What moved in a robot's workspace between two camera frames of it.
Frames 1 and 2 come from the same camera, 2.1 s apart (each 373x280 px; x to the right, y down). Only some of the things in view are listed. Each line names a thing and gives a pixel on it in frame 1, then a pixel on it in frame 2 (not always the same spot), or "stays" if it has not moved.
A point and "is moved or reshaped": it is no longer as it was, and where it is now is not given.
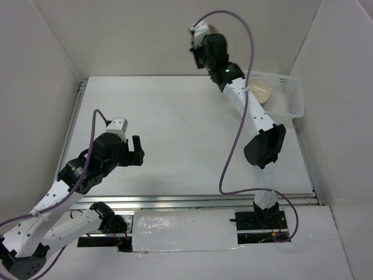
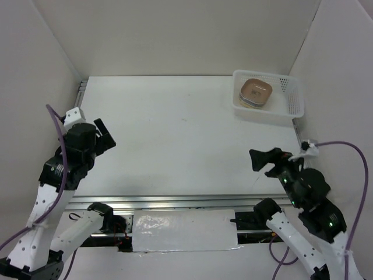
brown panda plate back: (212, 30) → (254, 93)
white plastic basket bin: (287, 97) stays
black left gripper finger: (137, 144) → (101, 126)
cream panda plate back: (261, 90) is moved or reshaped
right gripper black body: (202, 60) → (287, 171)
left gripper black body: (125, 158) → (103, 143)
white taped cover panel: (155, 231) stays
